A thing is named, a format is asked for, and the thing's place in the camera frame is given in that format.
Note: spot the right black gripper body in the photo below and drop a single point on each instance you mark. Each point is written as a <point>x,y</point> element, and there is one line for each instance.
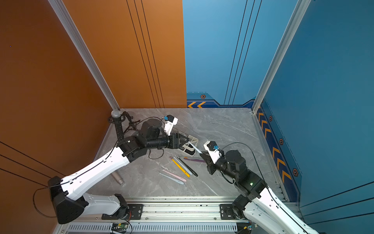
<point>222,165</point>

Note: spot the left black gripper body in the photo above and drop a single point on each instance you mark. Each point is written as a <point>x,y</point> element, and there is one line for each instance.
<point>163,141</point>

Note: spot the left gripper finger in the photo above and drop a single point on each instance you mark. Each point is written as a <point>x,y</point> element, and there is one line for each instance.
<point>183,138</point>
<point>185,146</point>

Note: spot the pink toothbrush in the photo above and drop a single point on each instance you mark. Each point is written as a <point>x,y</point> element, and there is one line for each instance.
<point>174,175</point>

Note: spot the pale blue toothbrush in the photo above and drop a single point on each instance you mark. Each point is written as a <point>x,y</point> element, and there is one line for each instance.
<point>173,179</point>

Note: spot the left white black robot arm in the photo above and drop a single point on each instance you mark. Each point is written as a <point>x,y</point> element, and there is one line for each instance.
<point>69,195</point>

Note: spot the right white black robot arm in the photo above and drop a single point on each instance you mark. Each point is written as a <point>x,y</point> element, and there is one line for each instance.
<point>256,202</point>

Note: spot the white toothbrush holder organizer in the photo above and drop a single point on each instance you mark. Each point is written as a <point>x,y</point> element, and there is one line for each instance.
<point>192,151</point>

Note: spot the purple toothbrush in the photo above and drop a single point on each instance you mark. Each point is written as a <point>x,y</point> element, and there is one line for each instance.
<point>195,160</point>

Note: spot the grey white toothbrush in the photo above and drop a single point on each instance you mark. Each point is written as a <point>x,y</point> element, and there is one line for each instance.
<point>182,165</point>

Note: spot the yellow toothbrush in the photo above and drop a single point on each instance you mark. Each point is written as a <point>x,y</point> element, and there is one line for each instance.
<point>180,167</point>

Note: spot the black toothbrush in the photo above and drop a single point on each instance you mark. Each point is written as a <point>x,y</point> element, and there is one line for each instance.
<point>189,168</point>

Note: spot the small black tripod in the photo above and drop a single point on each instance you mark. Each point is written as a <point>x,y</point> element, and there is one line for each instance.
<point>132,125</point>

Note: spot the grey metal cylinder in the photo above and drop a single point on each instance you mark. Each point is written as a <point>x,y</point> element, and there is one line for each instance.
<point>118,178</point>

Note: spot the right green circuit board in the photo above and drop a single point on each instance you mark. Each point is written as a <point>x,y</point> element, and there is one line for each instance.
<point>248,229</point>

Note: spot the green circuit board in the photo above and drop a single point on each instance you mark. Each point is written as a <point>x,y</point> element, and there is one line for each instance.
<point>121,228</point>
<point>248,229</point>

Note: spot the left green circuit board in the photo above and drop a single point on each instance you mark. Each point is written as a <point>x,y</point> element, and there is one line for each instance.
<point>121,228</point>

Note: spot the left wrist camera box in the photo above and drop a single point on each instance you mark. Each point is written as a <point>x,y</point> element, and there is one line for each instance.
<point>170,121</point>

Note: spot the black perforated post with ball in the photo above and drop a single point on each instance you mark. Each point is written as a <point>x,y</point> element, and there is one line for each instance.
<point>117,119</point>

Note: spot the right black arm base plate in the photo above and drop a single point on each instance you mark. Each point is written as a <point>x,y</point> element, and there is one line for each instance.
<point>230,212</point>

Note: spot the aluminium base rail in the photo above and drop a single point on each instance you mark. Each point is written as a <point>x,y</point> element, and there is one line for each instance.
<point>167,215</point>

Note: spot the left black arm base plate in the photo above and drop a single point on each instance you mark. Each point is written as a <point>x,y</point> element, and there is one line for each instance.
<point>136,211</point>

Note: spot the left aluminium corner post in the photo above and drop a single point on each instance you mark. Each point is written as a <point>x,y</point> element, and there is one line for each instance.
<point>70,27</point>

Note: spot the aluminium corner post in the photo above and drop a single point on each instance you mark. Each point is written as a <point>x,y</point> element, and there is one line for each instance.
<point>70,27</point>
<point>288,35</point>

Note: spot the right aluminium corner post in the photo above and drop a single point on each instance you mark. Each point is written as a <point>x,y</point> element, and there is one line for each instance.
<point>288,35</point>

